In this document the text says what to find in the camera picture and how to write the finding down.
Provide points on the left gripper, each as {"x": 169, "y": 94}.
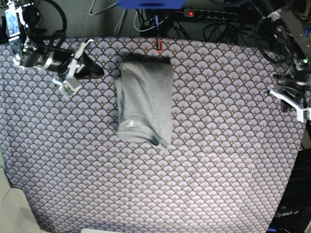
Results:
{"x": 297, "y": 89}

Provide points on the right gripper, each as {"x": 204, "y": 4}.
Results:
{"x": 57, "y": 61}

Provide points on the light grey T-shirt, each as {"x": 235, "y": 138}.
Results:
{"x": 144, "y": 98}

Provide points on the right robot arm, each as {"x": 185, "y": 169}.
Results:
{"x": 32, "y": 48}

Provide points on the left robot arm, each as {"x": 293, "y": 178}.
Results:
{"x": 291, "y": 33}

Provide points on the patterned blue fan tablecloth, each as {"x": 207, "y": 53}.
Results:
{"x": 231, "y": 155}

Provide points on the red table clamp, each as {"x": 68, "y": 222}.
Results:
{"x": 158, "y": 45}

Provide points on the black OpenArm box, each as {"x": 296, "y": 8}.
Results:
{"x": 293, "y": 214}

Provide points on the black power strip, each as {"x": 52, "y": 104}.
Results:
{"x": 208, "y": 14}

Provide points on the beige chair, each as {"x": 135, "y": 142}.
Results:
{"x": 15, "y": 213}

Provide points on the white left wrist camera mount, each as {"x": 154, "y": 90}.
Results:
{"x": 302, "y": 113}

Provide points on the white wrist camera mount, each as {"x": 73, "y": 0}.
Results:
{"x": 302, "y": 113}
{"x": 71, "y": 85}

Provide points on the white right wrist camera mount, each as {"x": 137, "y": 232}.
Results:
{"x": 71, "y": 85}

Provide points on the blue camera mount bracket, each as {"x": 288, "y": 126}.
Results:
{"x": 151, "y": 4}

